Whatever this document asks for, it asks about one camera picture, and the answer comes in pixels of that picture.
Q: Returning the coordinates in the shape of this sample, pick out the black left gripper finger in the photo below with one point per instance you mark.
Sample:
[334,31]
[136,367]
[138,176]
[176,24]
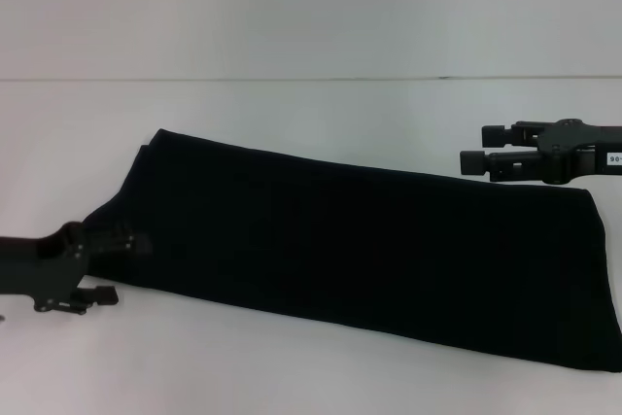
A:
[121,242]
[92,297]

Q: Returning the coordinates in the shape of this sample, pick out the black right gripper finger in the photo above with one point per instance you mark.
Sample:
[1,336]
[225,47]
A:
[505,164]
[505,134]

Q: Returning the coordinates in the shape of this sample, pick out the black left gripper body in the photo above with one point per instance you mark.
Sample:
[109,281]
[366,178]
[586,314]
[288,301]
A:
[39,264]

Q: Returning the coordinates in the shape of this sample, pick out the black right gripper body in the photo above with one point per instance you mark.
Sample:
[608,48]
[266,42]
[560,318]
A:
[588,152]

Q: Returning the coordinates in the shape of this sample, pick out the black t-shirt with FREE print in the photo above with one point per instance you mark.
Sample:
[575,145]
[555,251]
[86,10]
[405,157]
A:
[364,250]

